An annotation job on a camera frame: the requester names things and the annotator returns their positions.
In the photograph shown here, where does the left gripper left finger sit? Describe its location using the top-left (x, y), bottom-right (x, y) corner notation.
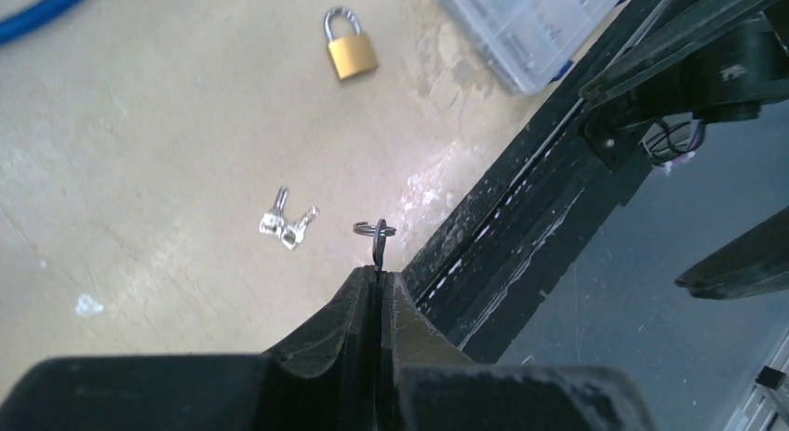
top-left (261, 266), bottom-right (378, 430)

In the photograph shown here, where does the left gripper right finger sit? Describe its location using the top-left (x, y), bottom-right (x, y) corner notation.
top-left (376, 273), bottom-right (471, 430)

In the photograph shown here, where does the key with ring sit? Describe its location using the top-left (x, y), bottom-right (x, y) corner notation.
top-left (353, 219), bottom-right (396, 273)

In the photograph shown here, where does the brass padlock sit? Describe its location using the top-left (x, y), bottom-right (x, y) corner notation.
top-left (323, 7), bottom-right (379, 81)

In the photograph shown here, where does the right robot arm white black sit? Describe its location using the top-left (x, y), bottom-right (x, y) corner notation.
top-left (675, 209), bottom-right (788, 300)

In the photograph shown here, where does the pair of silver keys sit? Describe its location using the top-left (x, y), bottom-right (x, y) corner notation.
top-left (259, 186), bottom-right (320, 250)

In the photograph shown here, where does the clear plastic screw box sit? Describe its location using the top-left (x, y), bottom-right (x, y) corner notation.
top-left (438, 0), bottom-right (627, 95)

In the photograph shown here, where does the aluminium rail frame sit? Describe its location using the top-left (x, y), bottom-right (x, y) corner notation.
top-left (724, 330), bottom-right (788, 431)

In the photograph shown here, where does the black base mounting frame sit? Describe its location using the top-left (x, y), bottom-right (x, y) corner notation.
top-left (404, 0), bottom-right (788, 363)

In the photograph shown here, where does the blue cable lock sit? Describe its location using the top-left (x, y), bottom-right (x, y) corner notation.
top-left (1, 0), bottom-right (83, 46)

